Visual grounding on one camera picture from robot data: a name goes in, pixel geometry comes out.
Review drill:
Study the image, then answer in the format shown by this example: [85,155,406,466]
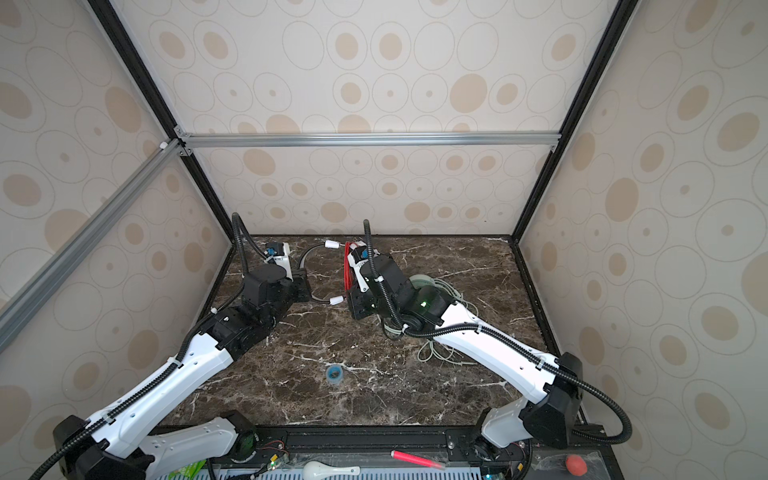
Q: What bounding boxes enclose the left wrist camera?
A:
[265,242,293,279]

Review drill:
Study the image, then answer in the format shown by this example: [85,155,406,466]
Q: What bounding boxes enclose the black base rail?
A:
[149,424,601,466]

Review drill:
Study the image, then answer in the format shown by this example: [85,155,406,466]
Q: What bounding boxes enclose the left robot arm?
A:
[31,213,309,479]

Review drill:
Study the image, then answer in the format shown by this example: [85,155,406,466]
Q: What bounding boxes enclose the green snack packet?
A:
[168,460,206,480]

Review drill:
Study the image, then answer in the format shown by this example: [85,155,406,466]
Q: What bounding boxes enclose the left diagonal aluminium rail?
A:
[1,139,181,350]

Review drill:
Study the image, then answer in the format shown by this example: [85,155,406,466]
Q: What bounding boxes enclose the white plastic spoon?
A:
[302,461,361,480]

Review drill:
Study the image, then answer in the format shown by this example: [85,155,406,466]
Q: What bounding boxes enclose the small blue tape roll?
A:
[325,364,344,385]

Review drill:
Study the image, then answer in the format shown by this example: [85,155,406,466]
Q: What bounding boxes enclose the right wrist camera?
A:
[347,246,369,293]

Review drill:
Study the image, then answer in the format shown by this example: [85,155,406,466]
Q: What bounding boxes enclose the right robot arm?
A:
[346,220,633,449]

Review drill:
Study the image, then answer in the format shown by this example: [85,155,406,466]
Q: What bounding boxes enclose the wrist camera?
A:
[347,246,369,293]
[265,242,293,279]

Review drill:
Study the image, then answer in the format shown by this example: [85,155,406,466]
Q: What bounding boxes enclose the white black headphones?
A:
[298,240,357,306]

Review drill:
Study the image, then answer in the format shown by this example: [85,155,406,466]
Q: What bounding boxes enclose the pink marker pen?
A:
[390,450,446,470]

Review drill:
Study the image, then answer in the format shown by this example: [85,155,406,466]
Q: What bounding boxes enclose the horizontal aluminium rail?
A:
[181,131,561,148]

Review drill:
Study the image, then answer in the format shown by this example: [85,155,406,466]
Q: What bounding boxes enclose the red ball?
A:
[565,455,588,477]

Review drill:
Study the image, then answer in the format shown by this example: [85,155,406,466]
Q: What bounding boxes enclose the mint green headphones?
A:
[384,274,454,335]

